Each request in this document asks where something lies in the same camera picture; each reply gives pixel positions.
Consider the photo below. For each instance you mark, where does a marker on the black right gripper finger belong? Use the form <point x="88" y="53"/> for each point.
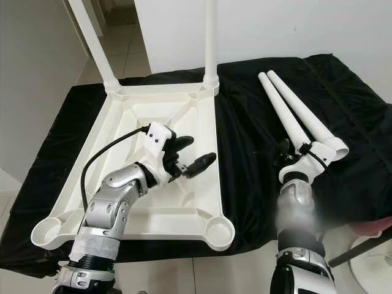
<point x="283" y="146"/>
<point x="307" y="147"/>

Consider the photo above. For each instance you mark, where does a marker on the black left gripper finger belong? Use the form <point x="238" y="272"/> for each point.
<point x="180" y="143"/>
<point x="202" y="163"/>

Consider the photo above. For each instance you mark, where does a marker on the white plastic table leg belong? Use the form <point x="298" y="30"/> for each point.
<point x="211" y="43"/>
<point x="300" y="110"/>
<point x="92" y="43"/>
<point x="275" y="104"/>

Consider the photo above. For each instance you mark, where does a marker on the white plastic children table top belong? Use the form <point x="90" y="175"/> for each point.
<point x="128" y="116"/>

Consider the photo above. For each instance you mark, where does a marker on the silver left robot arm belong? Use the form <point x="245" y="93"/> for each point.
<point x="110" y="208"/>

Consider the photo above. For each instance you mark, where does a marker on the black fabric table cloth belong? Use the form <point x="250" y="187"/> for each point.
<point x="245" y="184"/>

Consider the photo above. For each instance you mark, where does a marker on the pink round stool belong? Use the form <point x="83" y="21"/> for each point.
<point x="370" y="226"/>

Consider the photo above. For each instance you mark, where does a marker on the black metal pole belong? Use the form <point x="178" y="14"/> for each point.
<point x="361" y="251"/>

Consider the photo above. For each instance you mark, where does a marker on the white round floor fan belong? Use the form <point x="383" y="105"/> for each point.
<point x="370" y="272"/>

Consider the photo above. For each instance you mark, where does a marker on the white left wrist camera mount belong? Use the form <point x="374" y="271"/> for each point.
<point x="156" y="138"/>

